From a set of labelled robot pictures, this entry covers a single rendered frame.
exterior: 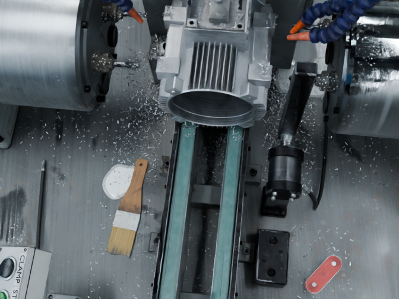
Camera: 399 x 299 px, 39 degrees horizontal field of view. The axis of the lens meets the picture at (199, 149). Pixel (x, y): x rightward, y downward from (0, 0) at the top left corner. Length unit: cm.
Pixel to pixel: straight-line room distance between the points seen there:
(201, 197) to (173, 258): 16
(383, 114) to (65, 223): 65
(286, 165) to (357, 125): 13
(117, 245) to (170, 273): 18
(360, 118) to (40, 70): 52
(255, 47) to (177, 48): 13
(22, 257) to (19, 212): 33
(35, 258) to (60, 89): 28
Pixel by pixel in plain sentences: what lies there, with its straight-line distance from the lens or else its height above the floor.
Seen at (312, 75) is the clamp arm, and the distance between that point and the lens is 77.
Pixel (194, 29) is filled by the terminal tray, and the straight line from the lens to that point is 92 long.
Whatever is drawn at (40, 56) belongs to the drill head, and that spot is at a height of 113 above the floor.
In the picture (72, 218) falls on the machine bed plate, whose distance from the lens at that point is 120.
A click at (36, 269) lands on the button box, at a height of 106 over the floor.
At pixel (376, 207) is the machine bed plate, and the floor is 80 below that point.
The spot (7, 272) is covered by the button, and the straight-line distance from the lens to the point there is 92.
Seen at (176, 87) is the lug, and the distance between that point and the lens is 93.
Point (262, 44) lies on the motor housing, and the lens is 100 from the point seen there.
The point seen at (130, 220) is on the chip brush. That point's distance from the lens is 116.
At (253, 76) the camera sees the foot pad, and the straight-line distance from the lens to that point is 96.
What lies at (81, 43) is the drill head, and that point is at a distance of 95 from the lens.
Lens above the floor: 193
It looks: 71 degrees down
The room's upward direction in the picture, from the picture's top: 7 degrees counter-clockwise
